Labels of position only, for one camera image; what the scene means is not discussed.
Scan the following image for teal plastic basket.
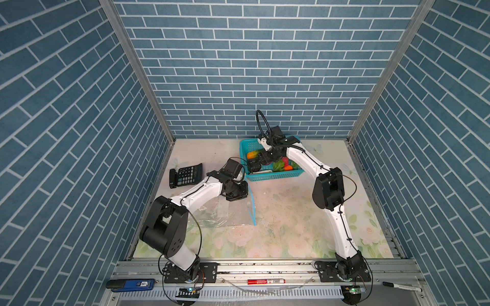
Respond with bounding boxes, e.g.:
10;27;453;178
239;138;304;182

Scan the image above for clear zip top bag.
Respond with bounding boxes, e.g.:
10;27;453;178
185;178;256;229

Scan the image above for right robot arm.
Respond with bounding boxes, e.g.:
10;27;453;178
248;144;366;281

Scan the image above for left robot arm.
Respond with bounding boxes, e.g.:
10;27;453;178
139;177;249;281

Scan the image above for green toy leaf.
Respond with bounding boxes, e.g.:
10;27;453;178
272;160;285;172

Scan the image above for orange green toy cucumber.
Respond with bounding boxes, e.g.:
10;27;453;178
246;150;260;160

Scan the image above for black toy eggplant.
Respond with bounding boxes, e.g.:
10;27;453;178
247;159;262;173

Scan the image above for black desk calculator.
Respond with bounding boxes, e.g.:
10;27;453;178
169;163;203;189

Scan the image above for red marker pen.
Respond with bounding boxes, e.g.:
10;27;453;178
247;279;286;286

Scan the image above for blue black handheld device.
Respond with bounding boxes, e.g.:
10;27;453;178
105;279;156;293

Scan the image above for black white marker pen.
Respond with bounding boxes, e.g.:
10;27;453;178
382;281;422;293

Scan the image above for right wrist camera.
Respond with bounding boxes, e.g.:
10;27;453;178
258;126;286;150

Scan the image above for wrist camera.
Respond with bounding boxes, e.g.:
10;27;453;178
258;126;286;150
220;158;244;181

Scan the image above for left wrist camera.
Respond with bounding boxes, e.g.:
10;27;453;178
220;158;244;181

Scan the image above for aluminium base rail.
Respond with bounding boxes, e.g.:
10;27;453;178
101;259;436;305

